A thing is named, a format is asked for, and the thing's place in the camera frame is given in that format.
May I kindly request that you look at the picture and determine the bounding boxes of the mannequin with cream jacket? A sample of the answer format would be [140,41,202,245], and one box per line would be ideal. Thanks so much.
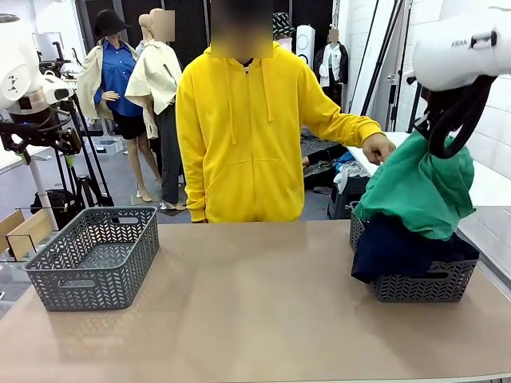
[125,7,187,211]

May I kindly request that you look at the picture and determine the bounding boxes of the person's left hand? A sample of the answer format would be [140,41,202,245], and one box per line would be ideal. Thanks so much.
[361,134,397,165]

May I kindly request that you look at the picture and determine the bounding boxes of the person in yellow hoodie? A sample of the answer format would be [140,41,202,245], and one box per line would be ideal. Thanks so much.
[174,0,397,223]

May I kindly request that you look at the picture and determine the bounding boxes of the white table with legs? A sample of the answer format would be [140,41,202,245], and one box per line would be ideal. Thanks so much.
[0,143,61,231]

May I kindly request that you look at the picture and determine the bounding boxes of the pile of mixed clothes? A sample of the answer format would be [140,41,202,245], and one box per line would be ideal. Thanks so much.
[301,129,372,195]

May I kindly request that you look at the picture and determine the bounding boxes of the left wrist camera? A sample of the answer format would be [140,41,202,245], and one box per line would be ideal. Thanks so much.
[39,74,76,105]

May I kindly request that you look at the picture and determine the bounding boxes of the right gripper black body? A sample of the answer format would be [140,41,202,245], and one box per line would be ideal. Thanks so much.
[414,89,441,137]

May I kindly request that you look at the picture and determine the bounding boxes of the green garment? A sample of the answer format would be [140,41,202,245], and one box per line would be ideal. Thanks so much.
[354,130,477,241]

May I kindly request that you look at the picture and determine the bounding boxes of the mannequin with white black jacket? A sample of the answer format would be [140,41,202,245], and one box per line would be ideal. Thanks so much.
[313,27,350,124]

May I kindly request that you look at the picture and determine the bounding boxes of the black light stand poles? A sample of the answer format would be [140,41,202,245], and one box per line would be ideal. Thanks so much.
[347,0,414,132]

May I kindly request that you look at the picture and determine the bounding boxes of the grey plastic lattice basket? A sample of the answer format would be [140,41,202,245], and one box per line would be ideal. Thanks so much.
[349,200,480,303]
[22,206,160,312]

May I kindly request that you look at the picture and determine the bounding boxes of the person's left forearm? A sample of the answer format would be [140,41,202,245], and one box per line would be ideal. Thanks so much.
[319,105,385,148]

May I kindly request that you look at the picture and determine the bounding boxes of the mannequin with blue shirt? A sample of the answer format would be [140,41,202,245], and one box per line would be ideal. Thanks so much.
[76,8,163,203]

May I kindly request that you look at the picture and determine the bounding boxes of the black plastic crate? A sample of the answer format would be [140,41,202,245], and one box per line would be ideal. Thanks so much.
[327,175,370,220]

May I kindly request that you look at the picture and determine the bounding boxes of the navy blue garment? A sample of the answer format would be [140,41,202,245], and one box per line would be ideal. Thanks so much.
[351,215,480,285]

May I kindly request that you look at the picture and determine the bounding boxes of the black camera tripod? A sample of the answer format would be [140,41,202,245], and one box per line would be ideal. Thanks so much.
[39,59,115,208]

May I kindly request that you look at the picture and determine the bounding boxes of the white tower air conditioner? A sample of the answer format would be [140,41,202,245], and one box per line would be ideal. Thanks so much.
[295,24,316,77]

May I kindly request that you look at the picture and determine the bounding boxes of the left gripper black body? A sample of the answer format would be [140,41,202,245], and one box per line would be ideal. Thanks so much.
[0,120,65,144]

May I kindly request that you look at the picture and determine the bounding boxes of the black backpack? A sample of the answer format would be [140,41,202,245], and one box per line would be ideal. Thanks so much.
[30,189,83,231]

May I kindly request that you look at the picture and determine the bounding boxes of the black corrugated cable hose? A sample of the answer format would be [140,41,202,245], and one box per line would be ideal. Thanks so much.
[427,73,498,160]

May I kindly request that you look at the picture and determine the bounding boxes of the person's right forearm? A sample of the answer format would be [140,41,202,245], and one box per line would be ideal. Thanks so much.
[175,127,205,223]

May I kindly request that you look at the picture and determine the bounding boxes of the mannequin with bucket hat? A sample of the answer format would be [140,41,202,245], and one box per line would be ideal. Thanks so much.
[271,11,297,45]

